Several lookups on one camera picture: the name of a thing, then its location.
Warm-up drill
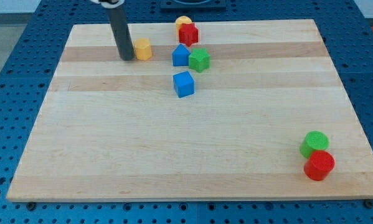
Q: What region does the wooden board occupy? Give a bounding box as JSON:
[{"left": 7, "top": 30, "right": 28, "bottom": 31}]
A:
[{"left": 7, "top": 19, "right": 373, "bottom": 202}]

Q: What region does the blue cube block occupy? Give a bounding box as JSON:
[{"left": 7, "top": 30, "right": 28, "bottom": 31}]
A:
[{"left": 172, "top": 71, "right": 194, "bottom": 98}]

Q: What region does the green star block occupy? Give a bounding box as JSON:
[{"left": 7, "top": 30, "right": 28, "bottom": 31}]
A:
[{"left": 189, "top": 48, "right": 210, "bottom": 73}]

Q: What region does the blue pentagon block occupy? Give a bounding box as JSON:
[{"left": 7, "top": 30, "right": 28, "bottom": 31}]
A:
[{"left": 172, "top": 44, "right": 191, "bottom": 67}]

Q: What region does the yellow hexagon block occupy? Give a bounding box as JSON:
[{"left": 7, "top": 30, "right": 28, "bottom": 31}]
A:
[{"left": 135, "top": 38, "right": 153, "bottom": 60}]

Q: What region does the red star block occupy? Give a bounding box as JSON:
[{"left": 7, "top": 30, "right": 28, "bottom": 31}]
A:
[{"left": 178, "top": 23, "right": 199, "bottom": 47}]

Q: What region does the yellow round block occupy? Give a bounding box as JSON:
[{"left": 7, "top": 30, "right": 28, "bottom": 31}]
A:
[{"left": 175, "top": 16, "right": 192, "bottom": 34}]

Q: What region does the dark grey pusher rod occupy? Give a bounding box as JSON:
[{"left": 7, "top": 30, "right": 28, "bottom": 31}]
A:
[{"left": 106, "top": 1, "right": 135, "bottom": 60}]

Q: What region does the green cylinder block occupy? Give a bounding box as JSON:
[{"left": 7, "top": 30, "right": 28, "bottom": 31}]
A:
[{"left": 300, "top": 131, "right": 329, "bottom": 159}]

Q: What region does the red cylinder block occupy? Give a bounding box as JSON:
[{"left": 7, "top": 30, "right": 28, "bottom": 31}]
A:
[{"left": 304, "top": 151, "right": 335, "bottom": 181}]

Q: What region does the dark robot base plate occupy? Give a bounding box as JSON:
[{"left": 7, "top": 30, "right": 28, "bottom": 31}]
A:
[{"left": 159, "top": 0, "right": 227, "bottom": 11}]

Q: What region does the white rod mount collar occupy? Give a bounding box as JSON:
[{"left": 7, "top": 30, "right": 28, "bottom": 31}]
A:
[{"left": 90, "top": 0, "right": 125, "bottom": 9}]

